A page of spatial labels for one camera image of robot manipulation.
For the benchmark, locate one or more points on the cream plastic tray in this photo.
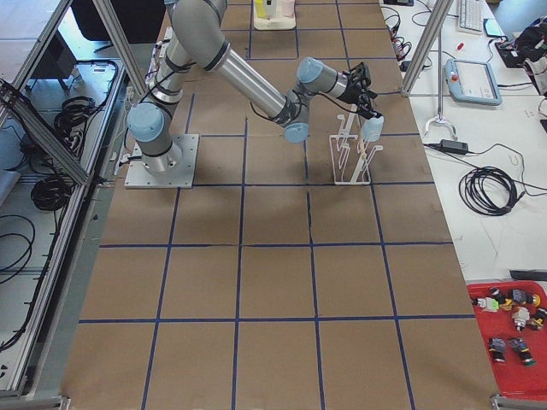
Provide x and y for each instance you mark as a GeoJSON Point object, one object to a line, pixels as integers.
{"type": "Point", "coordinates": [275, 20]}

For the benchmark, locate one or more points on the white keyboard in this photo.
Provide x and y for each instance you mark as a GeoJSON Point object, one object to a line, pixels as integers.
{"type": "Point", "coordinates": [470, 16]}

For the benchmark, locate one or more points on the light blue plastic cup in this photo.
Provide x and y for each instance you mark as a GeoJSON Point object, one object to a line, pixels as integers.
{"type": "Point", "coordinates": [372, 128]}

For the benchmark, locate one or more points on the brown paper table cover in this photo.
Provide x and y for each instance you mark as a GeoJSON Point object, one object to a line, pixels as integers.
{"type": "Point", "coordinates": [266, 286]}

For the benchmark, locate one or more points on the pink plastic cup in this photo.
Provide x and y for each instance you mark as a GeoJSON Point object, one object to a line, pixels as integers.
{"type": "Point", "coordinates": [287, 8]}

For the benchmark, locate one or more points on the aluminium frame post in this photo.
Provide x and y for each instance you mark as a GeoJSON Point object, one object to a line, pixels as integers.
{"type": "Point", "coordinates": [432, 30]}

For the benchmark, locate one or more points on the teach pendant tablet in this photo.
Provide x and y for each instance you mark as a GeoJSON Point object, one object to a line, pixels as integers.
{"type": "Point", "coordinates": [472, 82]}

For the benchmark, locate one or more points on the reacher grabber tool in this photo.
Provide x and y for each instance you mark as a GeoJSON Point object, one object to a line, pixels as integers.
{"type": "Point", "coordinates": [439, 119]}

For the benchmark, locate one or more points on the black power adapter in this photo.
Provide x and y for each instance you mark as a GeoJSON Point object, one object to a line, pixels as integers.
{"type": "Point", "coordinates": [453, 147]}

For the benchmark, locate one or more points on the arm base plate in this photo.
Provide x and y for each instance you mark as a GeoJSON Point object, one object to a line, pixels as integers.
{"type": "Point", "coordinates": [175, 169]}

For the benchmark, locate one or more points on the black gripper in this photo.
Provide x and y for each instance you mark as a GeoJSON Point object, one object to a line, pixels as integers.
{"type": "Point", "coordinates": [351, 93]}

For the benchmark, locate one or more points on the red parts tray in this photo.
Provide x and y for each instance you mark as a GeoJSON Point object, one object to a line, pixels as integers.
{"type": "Point", "coordinates": [512, 321]}

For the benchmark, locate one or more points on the yellow plastic cup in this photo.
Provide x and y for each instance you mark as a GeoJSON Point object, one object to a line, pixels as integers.
{"type": "Point", "coordinates": [261, 8]}

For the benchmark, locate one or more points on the white wire cup rack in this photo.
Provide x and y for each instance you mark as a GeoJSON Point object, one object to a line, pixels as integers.
{"type": "Point", "coordinates": [351, 156]}

